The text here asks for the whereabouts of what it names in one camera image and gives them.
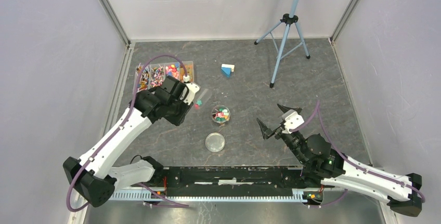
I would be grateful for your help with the clear plastic scoop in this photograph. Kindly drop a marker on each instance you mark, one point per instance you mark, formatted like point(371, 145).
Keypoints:
point(203, 95)

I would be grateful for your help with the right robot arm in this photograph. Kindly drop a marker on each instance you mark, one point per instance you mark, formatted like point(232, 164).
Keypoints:
point(324, 164)

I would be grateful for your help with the clear compartment candy box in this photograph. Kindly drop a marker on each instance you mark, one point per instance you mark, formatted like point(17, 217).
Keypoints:
point(154, 74)

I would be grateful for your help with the blue white block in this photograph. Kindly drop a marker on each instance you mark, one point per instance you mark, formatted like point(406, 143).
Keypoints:
point(227, 69)

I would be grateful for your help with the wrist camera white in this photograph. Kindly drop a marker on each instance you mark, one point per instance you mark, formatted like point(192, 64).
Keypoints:
point(190, 91)
point(290, 121)

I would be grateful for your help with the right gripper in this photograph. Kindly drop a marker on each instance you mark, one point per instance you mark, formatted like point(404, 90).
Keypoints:
point(267, 133)

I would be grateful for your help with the clear round dish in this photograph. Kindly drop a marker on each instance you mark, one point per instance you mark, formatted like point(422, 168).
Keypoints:
point(220, 114)

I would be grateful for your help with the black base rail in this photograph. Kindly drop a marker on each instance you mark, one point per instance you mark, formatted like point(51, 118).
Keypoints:
point(235, 183)

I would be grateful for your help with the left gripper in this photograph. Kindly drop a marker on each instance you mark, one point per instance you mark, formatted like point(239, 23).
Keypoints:
point(178, 120)

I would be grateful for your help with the blue tripod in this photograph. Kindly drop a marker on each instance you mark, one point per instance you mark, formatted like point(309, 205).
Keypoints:
point(288, 19)

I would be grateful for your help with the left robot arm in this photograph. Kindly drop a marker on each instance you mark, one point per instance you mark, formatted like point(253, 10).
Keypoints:
point(94, 175)

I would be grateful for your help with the round clear lid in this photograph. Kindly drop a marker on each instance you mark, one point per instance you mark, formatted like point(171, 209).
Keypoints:
point(215, 142)

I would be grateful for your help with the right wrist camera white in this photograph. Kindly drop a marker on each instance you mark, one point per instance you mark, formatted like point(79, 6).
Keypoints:
point(290, 121)

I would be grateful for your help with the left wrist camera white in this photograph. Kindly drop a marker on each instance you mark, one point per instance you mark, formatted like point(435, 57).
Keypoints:
point(190, 91)

